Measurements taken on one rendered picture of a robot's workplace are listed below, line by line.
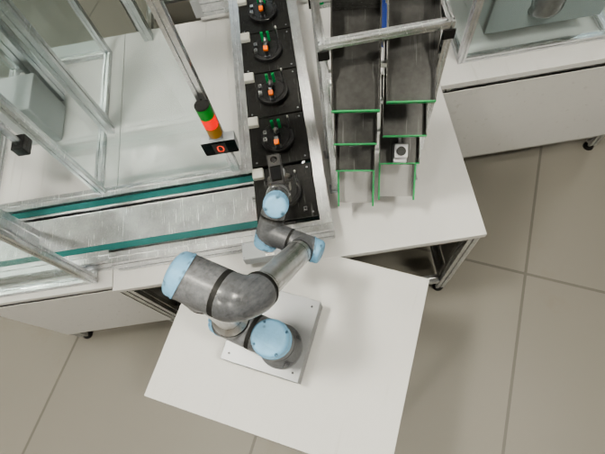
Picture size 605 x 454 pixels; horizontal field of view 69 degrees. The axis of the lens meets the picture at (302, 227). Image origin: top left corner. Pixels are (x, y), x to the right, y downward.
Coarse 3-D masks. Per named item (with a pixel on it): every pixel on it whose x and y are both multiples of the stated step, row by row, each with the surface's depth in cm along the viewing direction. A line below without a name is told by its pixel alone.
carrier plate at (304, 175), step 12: (288, 168) 178; (300, 168) 177; (300, 180) 175; (312, 180) 175; (264, 192) 175; (312, 192) 173; (300, 204) 171; (312, 204) 171; (288, 216) 170; (300, 216) 169; (312, 216) 169
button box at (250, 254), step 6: (246, 246) 168; (252, 246) 168; (246, 252) 167; (252, 252) 167; (258, 252) 166; (264, 252) 166; (270, 252) 166; (276, 252) 166; (246, 258) 166; (252, 258) 166; (258, 258) 166; (264, 258) 167; (270, 258) 168
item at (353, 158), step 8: (336, 152) 148; (344, 152) 150; (352, 152) 149; (360, 152) 149; (368, 152) 149; (336, 160) 148; (344, 160) 150; (352, 160) 149; (360, 160) 149; (368, 160) 149; (336, 168) 148; (344, 168) 150; (352, 168) 150; (360, 168) 149; (368, 168) 149
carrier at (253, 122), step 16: (256, 128) 187; (272, 128) 183; (288, 128) 183; (304, 128) 185; (256, 144) 184; (272, 144) 181; (288, 144) 180; (304, 144) 182; (256, 160) 181; (288, 160) 180
